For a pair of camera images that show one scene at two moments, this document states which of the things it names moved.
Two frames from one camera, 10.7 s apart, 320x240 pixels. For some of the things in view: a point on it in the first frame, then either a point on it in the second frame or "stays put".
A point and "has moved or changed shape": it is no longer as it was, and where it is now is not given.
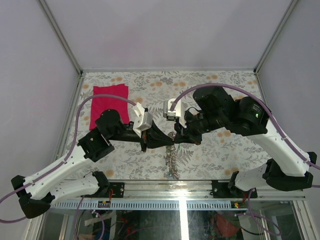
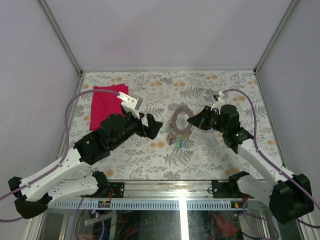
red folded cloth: x=100 y=104 stays put
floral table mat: x=227 y=156 stays put
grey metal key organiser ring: x=171 y=157 has moved or changed shape
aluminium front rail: x=180 y=190 stays put
